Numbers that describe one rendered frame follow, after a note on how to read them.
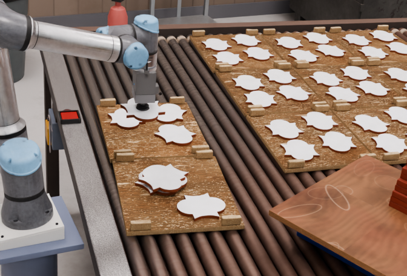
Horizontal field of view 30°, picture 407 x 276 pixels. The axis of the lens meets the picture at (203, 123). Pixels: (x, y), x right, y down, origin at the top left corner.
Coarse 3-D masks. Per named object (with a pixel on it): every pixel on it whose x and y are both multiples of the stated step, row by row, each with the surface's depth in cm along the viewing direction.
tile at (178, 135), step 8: (160, 128) 272; (168, 128) 272; (176, 128) 273; (184, 128) 273; (160, 136) 267; (168, 136) 267; (176, 136) 267; (184, 136) 268; (192, 136) 270; (168, 144) 264; (176, 144) 264; (184, 144) 264
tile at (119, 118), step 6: (108, 114) 279; (114, 114) 279; (120, 114) 279; (126, 114) 280; (114, 120) 275; (120, 120) 275; (126, 120) 275; (132, 120) 276; (138, 120) 276; (120, 126) 272; (126, 126) 271; (132, 126) 272
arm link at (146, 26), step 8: (136, 16) 231; (144, 16) 231; (152, 16) 232; (136, 24) 229; (144, 24) 228; (152, 24) 228; (136, 32) 228; (144, 32) 229; (152, 32) 229; (144, 40) 229; (152, 40) 231; (152, 48) 232
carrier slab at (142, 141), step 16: (112, 112) 283; (112, 128) 272; (144, 128) 273; (192, 128) 276; (112, 144) 261; (128, 144) 262; (144, 144) 263; (160, 144) 264; (192, 144) 266; (112, 160) 253
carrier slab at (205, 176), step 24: (120, 168) 248; (144, 168) 249; (192, 168) 251; (216, 168) 252; (120, 192) 235; (144, 192) 236; (192, 192) 238; (216, 192) 239; (144, 216) 224; (168, 216) 225
